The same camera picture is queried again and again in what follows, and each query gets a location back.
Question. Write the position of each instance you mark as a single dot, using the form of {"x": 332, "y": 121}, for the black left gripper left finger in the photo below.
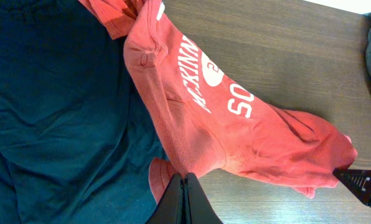
{"x": 170, "y": 207}

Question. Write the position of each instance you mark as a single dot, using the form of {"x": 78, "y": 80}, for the red printed t-shirt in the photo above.
{"x": 207, "y": 121}

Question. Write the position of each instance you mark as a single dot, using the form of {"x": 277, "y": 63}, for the navy blue garment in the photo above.
{"x": 76, "y": 139}

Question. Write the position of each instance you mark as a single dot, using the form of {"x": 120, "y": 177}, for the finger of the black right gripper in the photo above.
{"x": 357, "y": 181}

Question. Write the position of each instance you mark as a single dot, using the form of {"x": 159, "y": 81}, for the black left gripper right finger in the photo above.
{"x": 198, "y": 209}

